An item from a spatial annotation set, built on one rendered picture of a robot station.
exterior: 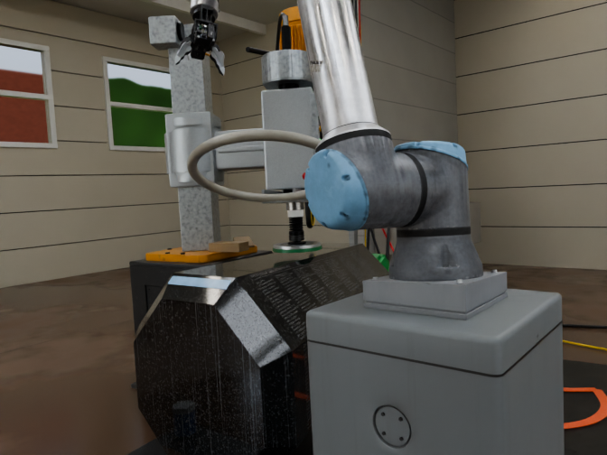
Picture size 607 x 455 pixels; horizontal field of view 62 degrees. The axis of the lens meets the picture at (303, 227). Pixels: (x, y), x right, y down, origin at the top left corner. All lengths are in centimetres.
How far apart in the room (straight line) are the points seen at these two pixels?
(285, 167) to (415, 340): 137
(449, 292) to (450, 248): 10
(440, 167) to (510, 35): 623
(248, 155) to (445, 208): 198
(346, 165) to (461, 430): 48
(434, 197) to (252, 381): 99
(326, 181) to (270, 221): 834
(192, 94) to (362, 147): 216
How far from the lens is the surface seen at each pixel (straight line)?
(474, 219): 599
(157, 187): 905
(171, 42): 302
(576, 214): 684
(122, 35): 918
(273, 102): 220
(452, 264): 103
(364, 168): 91
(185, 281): 196
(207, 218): 296
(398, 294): 102
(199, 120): 294
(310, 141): 142
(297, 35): 294
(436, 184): 101
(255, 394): 176
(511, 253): 708
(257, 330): 174
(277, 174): 217
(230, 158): 291
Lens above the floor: 110
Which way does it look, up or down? 4 degrees down
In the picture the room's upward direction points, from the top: 3 degrees counter-clockwise
